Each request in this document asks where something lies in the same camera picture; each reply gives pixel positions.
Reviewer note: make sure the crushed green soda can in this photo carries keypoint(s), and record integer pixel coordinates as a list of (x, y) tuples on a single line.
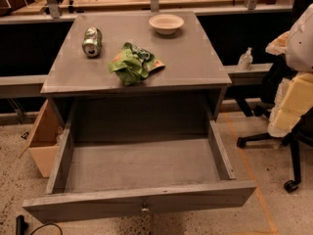
[(92, 42)]

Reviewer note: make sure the green rice chip bag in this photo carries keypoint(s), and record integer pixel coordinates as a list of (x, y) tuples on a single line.
[(133, 64)]

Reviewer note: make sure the clear sanitizer pump bottle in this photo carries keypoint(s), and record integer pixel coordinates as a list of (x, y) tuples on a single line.
[(245, 60)]

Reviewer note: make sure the open cardboard box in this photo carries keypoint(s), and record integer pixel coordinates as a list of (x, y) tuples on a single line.
[(44, 139)]

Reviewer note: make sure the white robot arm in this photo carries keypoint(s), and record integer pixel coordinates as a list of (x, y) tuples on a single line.
[(299, 56)]

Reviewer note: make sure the grey wooden cabinet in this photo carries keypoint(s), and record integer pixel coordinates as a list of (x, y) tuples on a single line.
[(190, 61)]

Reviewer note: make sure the open grey top drawer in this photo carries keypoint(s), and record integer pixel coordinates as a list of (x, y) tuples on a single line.
[(118, 154)]

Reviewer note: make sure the beige paper bowl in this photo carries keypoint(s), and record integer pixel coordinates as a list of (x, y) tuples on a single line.
[(166, 24)]

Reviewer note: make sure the long grey metal shelf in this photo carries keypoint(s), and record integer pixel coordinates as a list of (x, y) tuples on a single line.
[(30, 85)]

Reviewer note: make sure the black office chair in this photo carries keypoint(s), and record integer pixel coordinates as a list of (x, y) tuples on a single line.
[(302, 132)]

